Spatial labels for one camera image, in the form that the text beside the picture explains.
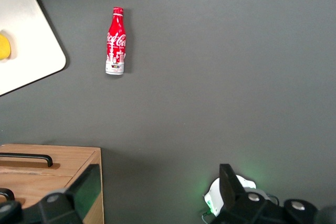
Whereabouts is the wooden box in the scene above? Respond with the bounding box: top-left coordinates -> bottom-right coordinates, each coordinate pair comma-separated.
0,143 -> 105,224

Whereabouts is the red coca-cola aluminium bottle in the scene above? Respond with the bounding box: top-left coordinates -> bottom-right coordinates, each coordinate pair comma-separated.
105,6 -> 128,76

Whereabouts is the long black box handle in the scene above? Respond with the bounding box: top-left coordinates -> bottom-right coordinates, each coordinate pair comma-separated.
0,152 -> 54,168

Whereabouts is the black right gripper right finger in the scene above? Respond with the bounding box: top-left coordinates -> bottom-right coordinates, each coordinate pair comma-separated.
212,163 -> 336,224

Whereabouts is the short black box handle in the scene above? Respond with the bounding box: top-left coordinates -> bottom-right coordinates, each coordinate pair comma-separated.
0,188 -> 15,201

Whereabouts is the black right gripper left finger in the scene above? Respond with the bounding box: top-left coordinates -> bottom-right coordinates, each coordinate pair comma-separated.
0,163 -> 102,224

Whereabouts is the thin green-lit cable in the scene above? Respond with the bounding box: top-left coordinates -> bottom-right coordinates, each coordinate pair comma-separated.
201,210 -> 215,223

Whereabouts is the white device with green light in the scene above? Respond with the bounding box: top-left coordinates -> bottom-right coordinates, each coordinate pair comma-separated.
203,174 -> 271,217

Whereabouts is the yellow lemon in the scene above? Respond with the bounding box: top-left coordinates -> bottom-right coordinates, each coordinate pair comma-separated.
0,33 -> 12,60

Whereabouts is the white plastic tray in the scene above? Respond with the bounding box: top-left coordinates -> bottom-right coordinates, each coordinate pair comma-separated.
0,0 -> 67,97

